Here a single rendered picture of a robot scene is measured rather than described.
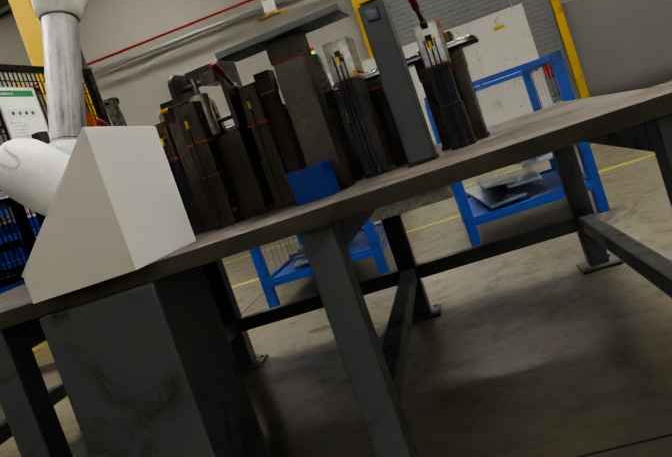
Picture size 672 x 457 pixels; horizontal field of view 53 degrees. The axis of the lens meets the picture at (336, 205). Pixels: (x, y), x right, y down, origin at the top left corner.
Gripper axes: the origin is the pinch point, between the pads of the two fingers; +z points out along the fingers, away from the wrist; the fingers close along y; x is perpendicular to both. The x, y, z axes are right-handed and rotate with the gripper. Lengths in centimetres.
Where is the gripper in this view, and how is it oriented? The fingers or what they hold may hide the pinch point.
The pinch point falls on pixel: (267, 1)
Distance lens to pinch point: 194.2
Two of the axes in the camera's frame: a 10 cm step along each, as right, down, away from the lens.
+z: 3.2, 9.4, 0.7
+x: 9.4, -3.1, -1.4
